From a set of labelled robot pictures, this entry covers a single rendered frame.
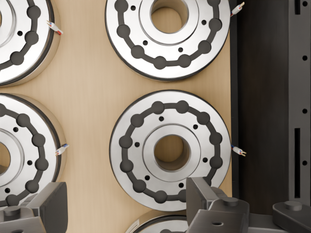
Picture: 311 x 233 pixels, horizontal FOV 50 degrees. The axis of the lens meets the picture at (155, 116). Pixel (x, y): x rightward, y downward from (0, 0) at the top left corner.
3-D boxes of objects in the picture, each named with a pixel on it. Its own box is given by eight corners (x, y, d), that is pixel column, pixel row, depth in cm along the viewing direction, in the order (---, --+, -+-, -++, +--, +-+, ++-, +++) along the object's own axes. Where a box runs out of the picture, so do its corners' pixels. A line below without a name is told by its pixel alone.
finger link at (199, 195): (202, 261, 12) (186, 221, 15) (221, 260, 12) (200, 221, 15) (202, 200, 12) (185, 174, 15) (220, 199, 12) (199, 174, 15)
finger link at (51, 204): (44, 207, 11) (66, 179, 15) (24, 208, 11) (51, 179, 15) (46, 270, 11) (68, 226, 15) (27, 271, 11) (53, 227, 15)
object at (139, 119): (230, 206, 29) (232, 209, 28) (113, 212, 28) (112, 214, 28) (228, 89, 28) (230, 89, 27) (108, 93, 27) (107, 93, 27)
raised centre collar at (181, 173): (201, 180, 28) (202, 181, 27) (142, 182, 28) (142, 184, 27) (200, 121, 28) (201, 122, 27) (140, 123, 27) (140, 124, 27)
